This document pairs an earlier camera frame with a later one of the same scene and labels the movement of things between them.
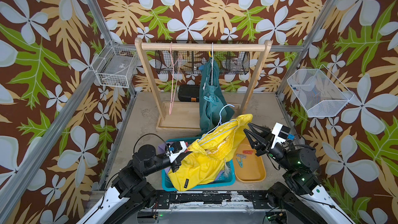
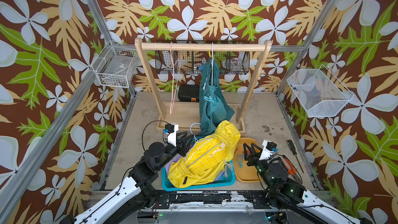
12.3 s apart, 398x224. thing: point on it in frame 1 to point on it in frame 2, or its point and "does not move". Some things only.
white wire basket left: x=116 y=66 does not move
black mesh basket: x=189 y=62 does not move
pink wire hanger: x=171 y=108 does not move
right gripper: x=265 y=143 to x=255 y=159
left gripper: x=175 y=162 to x=182 y=147
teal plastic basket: x=228 y=180 does not move
